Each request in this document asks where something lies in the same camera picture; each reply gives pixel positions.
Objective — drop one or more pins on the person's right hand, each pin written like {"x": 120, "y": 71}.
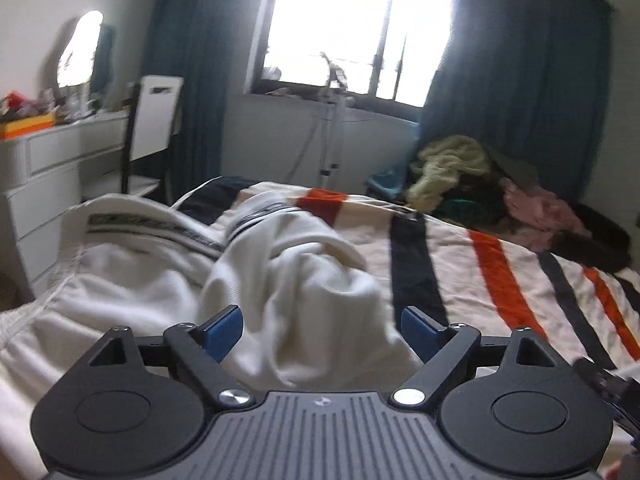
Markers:
{"x": 614, "y": 471}

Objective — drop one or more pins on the orange box on dresser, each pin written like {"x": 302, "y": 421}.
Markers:
{"x": 23, "y": 126}

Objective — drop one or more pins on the white sweatpants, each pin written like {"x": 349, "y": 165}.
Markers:
{"x": 309, "y": 271}

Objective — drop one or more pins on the window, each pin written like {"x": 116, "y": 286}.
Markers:
{"x": 383, "y": 50}

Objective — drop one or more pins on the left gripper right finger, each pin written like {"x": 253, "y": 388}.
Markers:
{"x": 446, "y": 353}

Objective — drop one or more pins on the teal curtain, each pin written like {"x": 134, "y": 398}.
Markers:
{"x": 528, "y": 78}
{"x": 195, "y": 40}

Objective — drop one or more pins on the striped bed blanket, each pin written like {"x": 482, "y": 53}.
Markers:
{"x": 458, "y": 275}

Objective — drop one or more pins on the yellow-green knit garment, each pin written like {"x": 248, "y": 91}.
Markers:
{"x": 439, "y": 166}

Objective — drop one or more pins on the garment steamer stand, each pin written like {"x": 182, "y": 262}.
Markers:
{"x": 334, "y": 99}

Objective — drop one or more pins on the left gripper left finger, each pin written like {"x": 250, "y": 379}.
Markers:
{"x": 196, "y": 355}

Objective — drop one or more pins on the white dresser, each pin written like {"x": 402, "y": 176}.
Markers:
{"x": 41, "y": 177}

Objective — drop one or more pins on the wavy mirror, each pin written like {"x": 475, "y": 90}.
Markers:
{"x": 75, "y": 65}

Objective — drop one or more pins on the teal right curtain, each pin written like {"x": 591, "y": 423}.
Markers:
{"x": 528, "y": 78}

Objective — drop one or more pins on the green garment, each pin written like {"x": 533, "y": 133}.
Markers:
{"x": 463, "y": 211}

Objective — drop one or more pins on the pink garment on pile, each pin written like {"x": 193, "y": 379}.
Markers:
{"x": 538, "y": 217}

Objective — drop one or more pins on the white chair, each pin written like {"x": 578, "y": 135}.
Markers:
{"x": 152, "y": 113}

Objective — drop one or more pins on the teal left curtain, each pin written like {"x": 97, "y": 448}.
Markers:
{"x": 195, "y": 40}

